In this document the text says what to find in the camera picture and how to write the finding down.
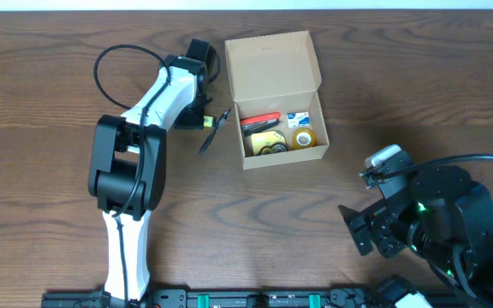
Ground yellow highlighter marker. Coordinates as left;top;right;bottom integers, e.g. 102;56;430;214
204;115;217;127

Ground red black stapler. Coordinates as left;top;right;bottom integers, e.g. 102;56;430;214
240;112;281;137

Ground cream sticky note pad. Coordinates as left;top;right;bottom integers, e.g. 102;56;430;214
250;130;288;155

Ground correction tape dispenser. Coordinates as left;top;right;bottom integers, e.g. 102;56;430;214
258;143;288;156

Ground cardboard box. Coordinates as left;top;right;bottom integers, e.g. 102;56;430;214
225;31;330;169

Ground yellow adhesive tape roll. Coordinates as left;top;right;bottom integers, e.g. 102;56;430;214
292;127;317;150

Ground blue white staples box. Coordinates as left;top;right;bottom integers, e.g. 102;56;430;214
287;111;311;127

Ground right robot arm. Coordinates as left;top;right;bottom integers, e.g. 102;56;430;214
339;145;493;307

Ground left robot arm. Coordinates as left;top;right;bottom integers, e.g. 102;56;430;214
87;55;221;307

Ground green clamp right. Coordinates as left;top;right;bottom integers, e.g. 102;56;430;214
308;294;321;308

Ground green clamp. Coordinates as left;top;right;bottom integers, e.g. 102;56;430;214
197;294;211;308
308;294;321;308

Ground green clamp left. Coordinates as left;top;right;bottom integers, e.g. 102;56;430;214
197;294;211;308

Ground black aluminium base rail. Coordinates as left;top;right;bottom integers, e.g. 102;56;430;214
40;287;444;308

